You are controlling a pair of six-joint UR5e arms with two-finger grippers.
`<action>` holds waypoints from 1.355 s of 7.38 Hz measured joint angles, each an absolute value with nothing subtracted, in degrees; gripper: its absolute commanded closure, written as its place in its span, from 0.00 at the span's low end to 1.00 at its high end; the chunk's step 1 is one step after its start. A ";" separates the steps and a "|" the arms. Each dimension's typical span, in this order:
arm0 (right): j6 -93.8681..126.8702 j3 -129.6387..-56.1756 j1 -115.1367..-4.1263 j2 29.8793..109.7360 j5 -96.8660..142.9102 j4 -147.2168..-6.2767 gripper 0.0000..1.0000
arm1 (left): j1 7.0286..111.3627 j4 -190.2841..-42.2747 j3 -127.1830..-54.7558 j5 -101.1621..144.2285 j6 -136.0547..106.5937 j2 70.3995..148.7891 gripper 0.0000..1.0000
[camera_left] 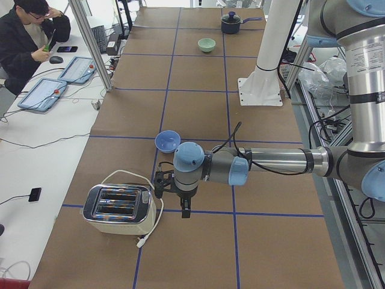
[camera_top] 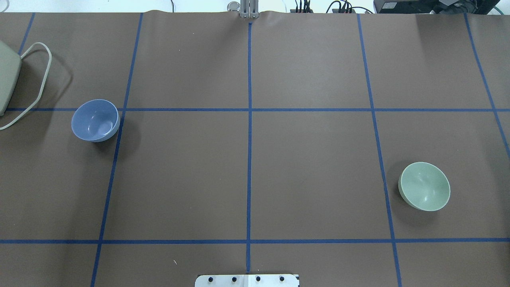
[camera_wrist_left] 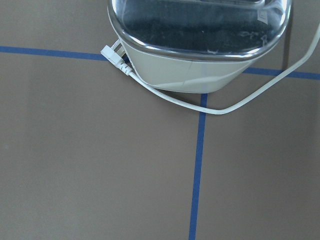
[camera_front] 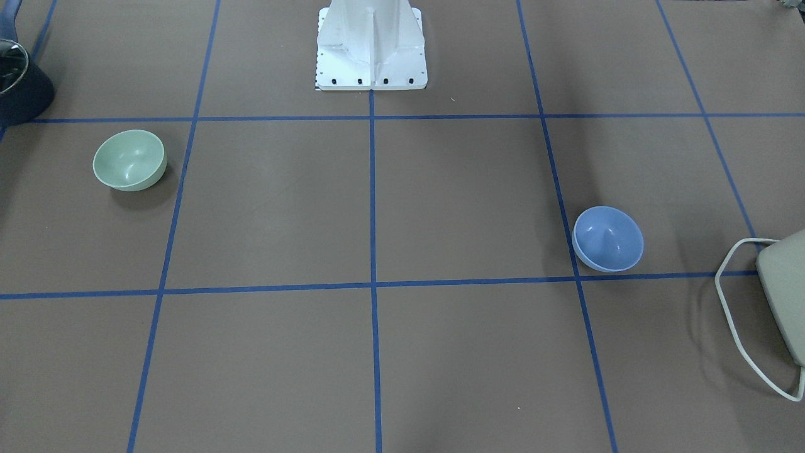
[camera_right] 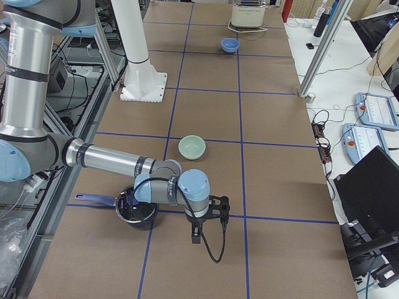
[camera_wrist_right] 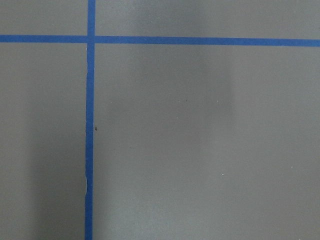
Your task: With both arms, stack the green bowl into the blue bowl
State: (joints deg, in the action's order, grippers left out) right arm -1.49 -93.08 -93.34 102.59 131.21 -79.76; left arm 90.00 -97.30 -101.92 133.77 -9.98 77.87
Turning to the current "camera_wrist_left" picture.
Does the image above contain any white toaster power cable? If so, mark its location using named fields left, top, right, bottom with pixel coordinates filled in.
left=100, top=31, right=320, bottom=116

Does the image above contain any white toaster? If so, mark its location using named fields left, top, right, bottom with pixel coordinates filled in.
left=107, top=0, right=293, bottom=94

